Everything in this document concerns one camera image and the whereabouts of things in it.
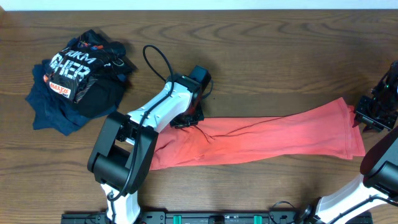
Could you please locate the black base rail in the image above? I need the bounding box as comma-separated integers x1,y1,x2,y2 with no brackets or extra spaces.
60,202,374,224

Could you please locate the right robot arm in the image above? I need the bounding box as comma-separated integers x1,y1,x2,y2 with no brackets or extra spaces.
296,62,397,224

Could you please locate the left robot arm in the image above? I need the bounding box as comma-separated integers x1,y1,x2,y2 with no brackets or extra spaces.
76,65,212,223

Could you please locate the red printed t-shirt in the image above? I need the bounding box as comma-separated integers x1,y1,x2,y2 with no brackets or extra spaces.
150,98,366,170

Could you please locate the navy blue t-shirt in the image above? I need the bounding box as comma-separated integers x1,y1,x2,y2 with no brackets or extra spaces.
25,59,123,136

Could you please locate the black printed jersey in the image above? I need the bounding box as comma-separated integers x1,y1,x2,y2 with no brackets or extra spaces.
44,29,136,118

